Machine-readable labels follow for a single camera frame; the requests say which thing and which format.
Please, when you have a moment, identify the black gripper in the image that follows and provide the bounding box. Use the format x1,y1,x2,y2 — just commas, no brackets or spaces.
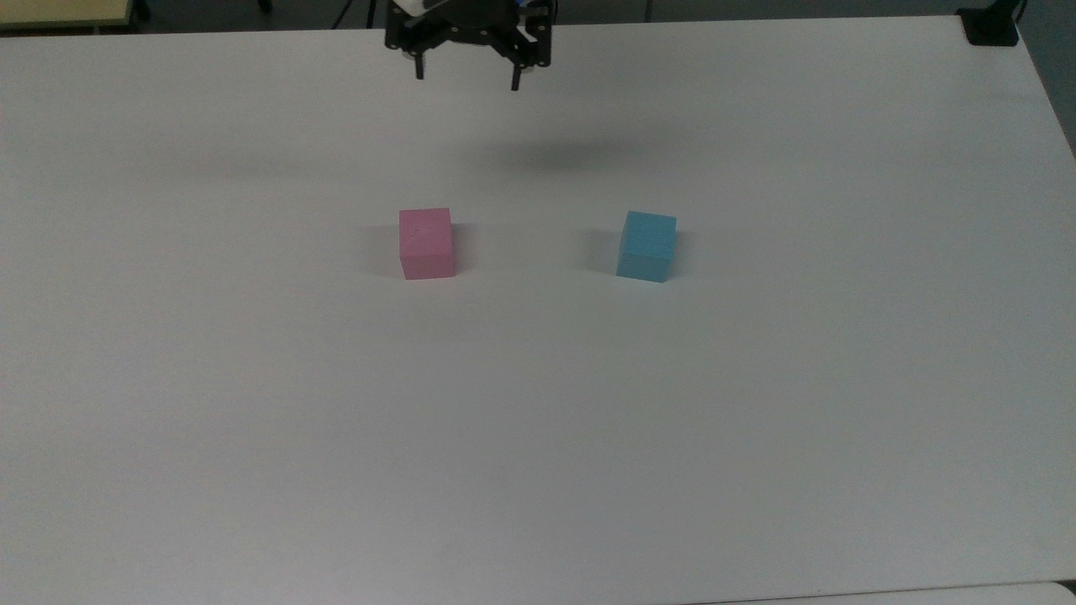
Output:
384,0,556,92

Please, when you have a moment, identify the black table clamp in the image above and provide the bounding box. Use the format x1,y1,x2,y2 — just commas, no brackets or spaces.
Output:
957,0,1030,47

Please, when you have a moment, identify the yellow side table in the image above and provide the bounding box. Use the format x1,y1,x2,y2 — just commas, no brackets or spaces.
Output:
0,0,137,34

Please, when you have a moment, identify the pink cube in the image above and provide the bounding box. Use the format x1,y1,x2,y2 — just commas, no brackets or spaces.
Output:
398,208,456,281

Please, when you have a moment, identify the blue cube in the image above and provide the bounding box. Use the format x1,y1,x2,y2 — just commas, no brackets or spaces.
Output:
615,210,678,284

